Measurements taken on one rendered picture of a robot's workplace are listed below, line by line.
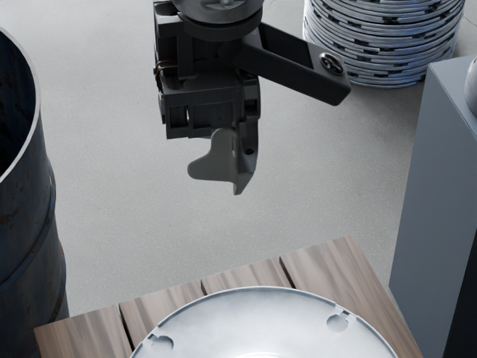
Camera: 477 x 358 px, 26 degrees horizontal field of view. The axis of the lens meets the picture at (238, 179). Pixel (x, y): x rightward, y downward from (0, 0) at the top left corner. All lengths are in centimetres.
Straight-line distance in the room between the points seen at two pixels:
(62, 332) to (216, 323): 17
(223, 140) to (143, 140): 91
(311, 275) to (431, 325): 35
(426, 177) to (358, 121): 50
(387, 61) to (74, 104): 56
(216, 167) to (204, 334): 21
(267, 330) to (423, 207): 40
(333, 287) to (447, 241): 23
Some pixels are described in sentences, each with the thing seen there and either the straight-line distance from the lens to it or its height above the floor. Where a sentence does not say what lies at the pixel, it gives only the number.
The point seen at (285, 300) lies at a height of 39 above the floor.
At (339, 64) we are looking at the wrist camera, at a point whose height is 69.
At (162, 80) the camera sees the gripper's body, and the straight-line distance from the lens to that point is 85.
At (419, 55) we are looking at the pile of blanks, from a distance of 187.
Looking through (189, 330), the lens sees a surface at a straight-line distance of 107.
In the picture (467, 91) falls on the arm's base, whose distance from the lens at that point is 123.
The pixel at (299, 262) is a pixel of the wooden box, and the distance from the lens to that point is 118.
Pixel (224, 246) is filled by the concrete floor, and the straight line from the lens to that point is 164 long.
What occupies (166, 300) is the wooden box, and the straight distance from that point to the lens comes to 114.
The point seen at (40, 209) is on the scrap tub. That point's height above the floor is 36.
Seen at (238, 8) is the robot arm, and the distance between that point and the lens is 79.
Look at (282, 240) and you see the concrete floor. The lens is 165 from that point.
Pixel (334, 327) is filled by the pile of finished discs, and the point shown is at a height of 39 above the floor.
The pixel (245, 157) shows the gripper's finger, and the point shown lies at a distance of 89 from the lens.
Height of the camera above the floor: 128
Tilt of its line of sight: 48 degrees down
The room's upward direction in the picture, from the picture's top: straight up
